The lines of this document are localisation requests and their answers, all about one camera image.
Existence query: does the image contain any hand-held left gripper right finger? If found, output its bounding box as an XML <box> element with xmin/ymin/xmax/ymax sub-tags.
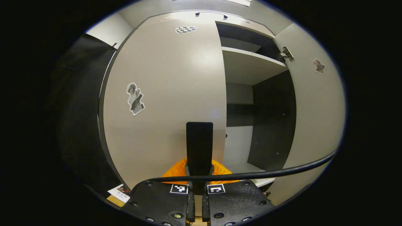
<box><xmin>202</xmin><ymin>159</ymin><xmax>276</xmax><ymax>226</ymax></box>

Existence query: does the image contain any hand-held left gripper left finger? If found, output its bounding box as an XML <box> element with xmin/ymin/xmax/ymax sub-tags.
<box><xmin>122</xmin><ymin>159</ymin><xmax>196</xmax><ymax>226</ymax></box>

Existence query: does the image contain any black door handle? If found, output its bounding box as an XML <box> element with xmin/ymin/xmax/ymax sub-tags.
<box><xmin>186</xmin><ymin>122</ymin><xmax>214</xmax><ymax>196</ymax></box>

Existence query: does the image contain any grey double-door shoe cabinet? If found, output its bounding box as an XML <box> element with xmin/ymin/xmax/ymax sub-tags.
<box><xmin>97</xmin><ymin>9</ymin><xmax>346</xmax><ymax>207</ymax></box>

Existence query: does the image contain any grey cabinet door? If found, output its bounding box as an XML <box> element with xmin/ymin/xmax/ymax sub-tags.
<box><xmin>267</xmin><ymin>23</ymin><xmax>346</xmax><ymax>206</ymax></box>
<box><xmin>102</xmin><ymin>14</ymin><xmax>227</xmax><ymax>190</ymax></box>

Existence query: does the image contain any grey cabinet shelf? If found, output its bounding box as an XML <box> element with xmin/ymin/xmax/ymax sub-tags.
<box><xmin>221</xmin><ymin>46</ymin><xmax>289</xmax><ymax>86</ymax></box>
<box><xmin>224</xmin><ymin>162</ymin><xmax>277</xmax><ymax>187</ymax></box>

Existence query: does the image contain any metal door hinge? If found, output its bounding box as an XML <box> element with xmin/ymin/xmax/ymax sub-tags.
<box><xmin>278</xmin><ymin>46</ymin><xmax>294</xmax><ymax>62</ymax></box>

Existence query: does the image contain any grey cabinet drawer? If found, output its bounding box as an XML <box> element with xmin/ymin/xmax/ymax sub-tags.
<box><xmin>135</xmin><ymin>10</ymin><xmax>276</xmax><ymax>39</ymax></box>

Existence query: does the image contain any book with pictured cover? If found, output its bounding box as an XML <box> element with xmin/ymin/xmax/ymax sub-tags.
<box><xmin>107</xmin><ymin>184</ymin><xmax>131</xmax><ymax>203</ymax></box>

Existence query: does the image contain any black backdrop cloth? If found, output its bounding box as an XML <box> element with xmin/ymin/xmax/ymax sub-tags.
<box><xmin>47</xmin><ymin>34</ymin><xmax>126</xmax><ymax>201</ymax></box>

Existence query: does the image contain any wide ceiling light panel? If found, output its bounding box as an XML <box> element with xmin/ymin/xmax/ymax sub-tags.
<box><xmin>220</xmin><ymin>0</ymin><xmax>252</xmax><ymax>7</ymax></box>

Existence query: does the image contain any black cable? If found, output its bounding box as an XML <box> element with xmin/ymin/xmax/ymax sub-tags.
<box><xmin>146</xmin><ymin>150</ymin><xmax>338</xmax><ymax>183</ymax></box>

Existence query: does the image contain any black drawer handle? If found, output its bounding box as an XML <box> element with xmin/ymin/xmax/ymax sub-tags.
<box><xmin>195</xmin><ymin>12</ymin><xmax>228</xmax><ymax>18</ymax></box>

